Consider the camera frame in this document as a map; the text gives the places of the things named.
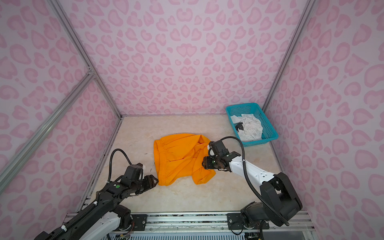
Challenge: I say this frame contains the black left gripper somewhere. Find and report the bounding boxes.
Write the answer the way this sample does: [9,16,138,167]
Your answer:
[131,173,160,194]

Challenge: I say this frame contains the orange shorts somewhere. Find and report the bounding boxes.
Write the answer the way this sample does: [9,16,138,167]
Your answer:
[154,134,216,186]

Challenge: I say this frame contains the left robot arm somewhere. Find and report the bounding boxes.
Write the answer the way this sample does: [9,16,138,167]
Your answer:
[35,175,159,240]

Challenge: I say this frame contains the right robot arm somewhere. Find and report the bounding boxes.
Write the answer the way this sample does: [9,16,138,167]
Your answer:
[202,152,303,229]

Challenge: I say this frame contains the teal plastic laundry basket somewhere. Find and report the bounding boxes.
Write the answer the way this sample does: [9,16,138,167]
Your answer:
[226,103,279,147]

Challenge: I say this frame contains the white patterned garment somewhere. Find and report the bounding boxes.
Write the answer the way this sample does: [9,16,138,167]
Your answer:
[231,114,263,142]

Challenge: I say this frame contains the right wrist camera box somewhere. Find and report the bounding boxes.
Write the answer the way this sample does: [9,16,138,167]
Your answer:
[208,141,230,157]

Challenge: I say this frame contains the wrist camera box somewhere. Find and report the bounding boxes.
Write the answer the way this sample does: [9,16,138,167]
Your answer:
[208,141,230,157]
[123,163,144,181]

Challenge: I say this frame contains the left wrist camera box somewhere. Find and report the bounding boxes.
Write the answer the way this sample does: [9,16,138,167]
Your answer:
[123,163,144,181]

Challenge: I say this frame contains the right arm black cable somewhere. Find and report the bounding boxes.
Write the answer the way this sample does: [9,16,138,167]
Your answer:
[209,136,290,227]

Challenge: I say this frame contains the aluminium diagonal frame bar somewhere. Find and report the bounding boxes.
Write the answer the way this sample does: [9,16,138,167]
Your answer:
[1,71,95,193]

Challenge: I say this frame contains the aluminium frame post right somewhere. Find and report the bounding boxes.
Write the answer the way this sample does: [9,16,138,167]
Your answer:
[262,0,319,113]

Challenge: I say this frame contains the aluminium frame post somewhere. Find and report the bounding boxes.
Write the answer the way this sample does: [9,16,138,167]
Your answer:
[262,0,319,113]
[47,0,123,120]

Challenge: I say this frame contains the aluminium frame post left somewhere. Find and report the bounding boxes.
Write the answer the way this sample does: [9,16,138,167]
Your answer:
[47,0,123,120]

